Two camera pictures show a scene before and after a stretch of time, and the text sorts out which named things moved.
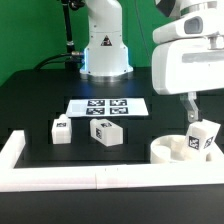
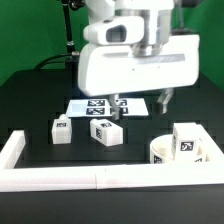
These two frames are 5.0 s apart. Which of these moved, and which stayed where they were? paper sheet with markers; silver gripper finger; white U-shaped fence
Moved: silver gripper finger
Stayed: white U-shaped fence; paper sheet with markers
